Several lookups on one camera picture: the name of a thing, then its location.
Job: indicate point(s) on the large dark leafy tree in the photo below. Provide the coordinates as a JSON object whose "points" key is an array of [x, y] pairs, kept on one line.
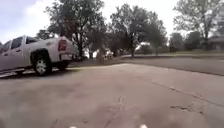
{"points": [[80, 20], [133, 26]]}

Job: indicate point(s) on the grey asphalt road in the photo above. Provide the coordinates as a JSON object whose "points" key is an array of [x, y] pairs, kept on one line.
{"points": [[186, 65]]}

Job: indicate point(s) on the grass strip with lawn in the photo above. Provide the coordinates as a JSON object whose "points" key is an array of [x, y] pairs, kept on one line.
{"points": [[186, 54]]}

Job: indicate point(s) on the silver pickup truck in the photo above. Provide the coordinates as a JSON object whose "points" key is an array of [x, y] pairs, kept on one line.
{"points": [[20, 55]]}

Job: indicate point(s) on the grey concrete driveway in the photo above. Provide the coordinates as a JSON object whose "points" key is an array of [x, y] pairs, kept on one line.
{"points": [[100, 96]]}

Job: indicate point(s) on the dark bush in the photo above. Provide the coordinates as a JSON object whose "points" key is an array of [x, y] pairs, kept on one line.
{"points": [[193, 40], [176, 41]]}

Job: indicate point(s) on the low brown house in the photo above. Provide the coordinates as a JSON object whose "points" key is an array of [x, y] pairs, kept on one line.
{"points": [[217, 42]]}

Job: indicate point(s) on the sparse-leaved tree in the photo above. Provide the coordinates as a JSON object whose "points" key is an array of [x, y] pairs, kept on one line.
{"points": [[196, 13]]}

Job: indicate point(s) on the small tree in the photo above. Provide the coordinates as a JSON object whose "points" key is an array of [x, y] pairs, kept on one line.
{"points": [[43, 34]]}

